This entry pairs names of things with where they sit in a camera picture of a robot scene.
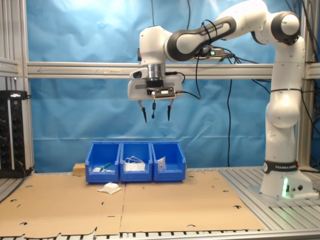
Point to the cotton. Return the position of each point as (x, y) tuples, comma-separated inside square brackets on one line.
[(110, 187)]

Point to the printed clear flat packet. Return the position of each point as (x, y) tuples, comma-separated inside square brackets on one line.
[(162, 165)]

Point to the stack of white masks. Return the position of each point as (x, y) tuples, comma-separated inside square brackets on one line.
[(135, 167)]

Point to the horizontal aluminium beam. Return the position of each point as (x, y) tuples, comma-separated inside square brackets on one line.
[(75, 71)]

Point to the blue bin with printed packet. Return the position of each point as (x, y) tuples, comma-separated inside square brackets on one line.
[(168, 176)]

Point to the blue bin with masks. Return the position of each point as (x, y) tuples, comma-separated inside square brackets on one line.
[(136, 176)]

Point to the green packet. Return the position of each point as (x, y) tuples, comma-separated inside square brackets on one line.
[(106, 165)]

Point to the grey power strip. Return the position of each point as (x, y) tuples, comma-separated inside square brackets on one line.
[(217, 53)]

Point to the white flat packets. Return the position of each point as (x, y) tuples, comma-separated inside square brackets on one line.
[(96, 170)]

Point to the blue bin with green packet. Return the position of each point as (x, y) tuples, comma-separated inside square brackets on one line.
[(102, 177)]

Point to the wooden block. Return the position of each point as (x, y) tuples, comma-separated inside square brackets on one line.
[(79, 170)]

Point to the brown cardboard sheet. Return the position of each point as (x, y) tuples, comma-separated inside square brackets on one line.
[(187, 205), (62, 205)]

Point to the short aluminium side beam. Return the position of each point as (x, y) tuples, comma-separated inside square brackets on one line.
[(10, 67)]

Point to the black equipment rack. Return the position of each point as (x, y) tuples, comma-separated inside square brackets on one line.
[(15, 137)]

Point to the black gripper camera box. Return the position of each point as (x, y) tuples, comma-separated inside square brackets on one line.
[(161, 92)]

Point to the aluminium frame post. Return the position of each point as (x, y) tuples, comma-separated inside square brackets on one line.
[(23, 37), (306, 125)]

